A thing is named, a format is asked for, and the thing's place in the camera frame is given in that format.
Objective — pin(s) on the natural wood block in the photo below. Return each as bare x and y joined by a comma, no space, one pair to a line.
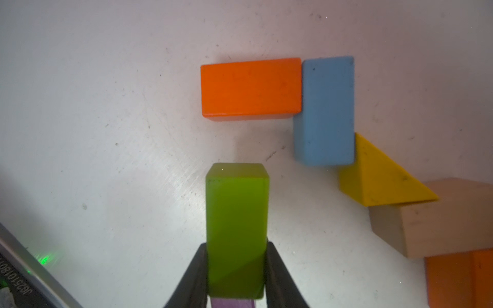
460,221

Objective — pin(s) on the green block bottom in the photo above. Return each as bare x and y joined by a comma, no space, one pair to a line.
237,197

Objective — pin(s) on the orange block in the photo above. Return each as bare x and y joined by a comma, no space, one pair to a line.
265,89
460,280

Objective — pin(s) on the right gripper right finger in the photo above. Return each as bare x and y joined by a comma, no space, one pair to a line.
281,290

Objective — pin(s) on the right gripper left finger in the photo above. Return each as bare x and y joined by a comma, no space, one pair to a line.
192,290

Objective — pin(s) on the light blue long block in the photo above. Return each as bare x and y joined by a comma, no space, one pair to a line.
324,130

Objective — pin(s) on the purple cube block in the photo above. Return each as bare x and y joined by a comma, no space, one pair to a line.
232,303

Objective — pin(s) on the yellow triangle block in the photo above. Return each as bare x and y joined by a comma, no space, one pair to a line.
374,179

